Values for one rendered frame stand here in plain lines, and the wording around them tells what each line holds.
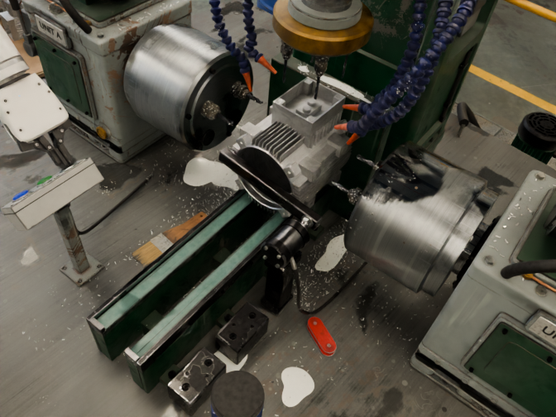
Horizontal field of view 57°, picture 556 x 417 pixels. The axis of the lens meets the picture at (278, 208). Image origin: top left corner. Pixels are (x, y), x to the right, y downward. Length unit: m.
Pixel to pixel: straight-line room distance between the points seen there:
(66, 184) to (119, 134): 0.38
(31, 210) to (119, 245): 0.31
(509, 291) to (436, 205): 0.18
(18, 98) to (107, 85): 0.31
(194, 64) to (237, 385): 0.72
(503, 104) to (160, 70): 2.54
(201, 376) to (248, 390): 0.40
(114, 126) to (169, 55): 0.28
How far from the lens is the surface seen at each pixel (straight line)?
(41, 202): 1.00
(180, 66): 1.14
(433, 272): 0.94
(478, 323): 0.95
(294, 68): 1.16
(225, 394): 0.61
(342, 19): 0.92
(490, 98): 3.40
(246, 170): 1.04
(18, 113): 1.02
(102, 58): 1.24
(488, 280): 0.86
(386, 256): 0.95
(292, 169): 1.00
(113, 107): 1.31
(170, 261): 1.06
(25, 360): 1.15
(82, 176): 1.03
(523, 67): 3.81
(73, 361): 1.12
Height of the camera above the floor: 1.78
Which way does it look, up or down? 49 degrees down
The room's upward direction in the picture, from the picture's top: 7 degrees clockwise
